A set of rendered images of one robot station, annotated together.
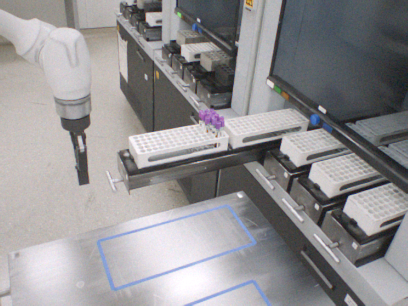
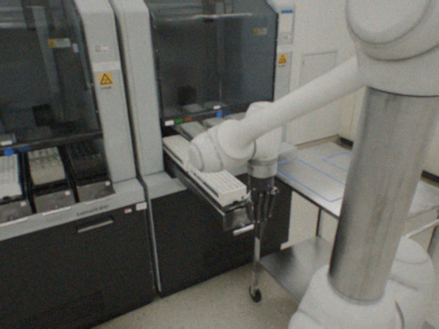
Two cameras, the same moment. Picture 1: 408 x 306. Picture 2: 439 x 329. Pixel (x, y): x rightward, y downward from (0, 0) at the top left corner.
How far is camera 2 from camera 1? 1.61 m
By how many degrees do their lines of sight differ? 76
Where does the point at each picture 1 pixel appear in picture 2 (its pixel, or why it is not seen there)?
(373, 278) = (284, 149)
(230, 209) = not seen: hidden behind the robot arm
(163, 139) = (219, 181)
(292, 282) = (315, 151)
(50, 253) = not seen: hidden behind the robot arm
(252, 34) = (121, 105)
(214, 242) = (304, 168)
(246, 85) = (129, 148)
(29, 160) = not seen: outside the picture
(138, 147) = (236, 188)
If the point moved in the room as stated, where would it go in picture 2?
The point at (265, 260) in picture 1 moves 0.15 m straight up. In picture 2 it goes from (307, 156) to (310, 125)
